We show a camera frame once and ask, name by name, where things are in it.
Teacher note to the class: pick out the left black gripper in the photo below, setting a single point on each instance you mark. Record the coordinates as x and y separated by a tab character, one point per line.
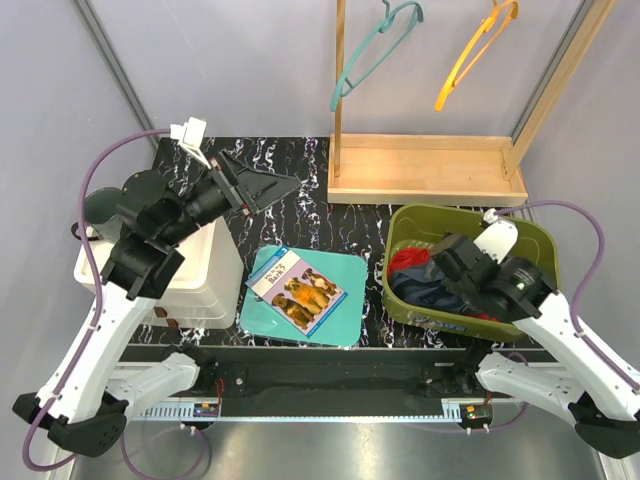
254	189

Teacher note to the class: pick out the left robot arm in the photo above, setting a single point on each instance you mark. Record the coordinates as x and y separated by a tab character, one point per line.
79	411

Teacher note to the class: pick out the aluminium rail frame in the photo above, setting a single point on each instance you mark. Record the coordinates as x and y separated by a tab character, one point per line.
599	407

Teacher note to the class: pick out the dark green metal mug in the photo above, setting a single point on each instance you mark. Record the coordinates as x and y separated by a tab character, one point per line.
101	215

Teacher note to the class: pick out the red tank top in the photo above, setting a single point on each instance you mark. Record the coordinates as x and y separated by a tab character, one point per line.
413	256

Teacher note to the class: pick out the olive green plastic basket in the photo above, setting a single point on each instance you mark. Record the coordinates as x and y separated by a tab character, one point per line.
422	225

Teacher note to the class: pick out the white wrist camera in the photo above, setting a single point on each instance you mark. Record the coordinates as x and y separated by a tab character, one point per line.
498	237
189	137

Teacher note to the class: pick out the navy blue tank top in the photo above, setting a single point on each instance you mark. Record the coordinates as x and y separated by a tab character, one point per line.
422	286

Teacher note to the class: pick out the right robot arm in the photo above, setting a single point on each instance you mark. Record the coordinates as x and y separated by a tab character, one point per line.
550	320

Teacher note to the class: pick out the white plastic storage box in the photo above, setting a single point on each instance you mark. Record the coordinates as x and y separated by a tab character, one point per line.
204	291

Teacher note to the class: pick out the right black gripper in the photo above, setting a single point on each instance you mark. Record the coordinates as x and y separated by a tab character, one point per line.
452	285

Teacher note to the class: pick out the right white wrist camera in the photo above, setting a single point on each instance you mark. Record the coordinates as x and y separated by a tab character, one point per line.
498	237

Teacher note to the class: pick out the teal cutting mat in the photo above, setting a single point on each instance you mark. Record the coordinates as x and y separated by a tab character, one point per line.
341	329

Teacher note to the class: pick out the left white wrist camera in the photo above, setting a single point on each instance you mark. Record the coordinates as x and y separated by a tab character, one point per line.
189	137

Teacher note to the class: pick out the wooden clothes rack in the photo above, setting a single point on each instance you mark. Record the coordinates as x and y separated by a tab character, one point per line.
446	169

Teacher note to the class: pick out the dog picture book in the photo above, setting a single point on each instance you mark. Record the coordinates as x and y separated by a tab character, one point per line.
302	295

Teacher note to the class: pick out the orange hanger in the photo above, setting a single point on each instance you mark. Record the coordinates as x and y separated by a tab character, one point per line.
501	15

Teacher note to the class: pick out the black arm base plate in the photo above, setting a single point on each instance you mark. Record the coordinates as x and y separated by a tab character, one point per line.
286	384

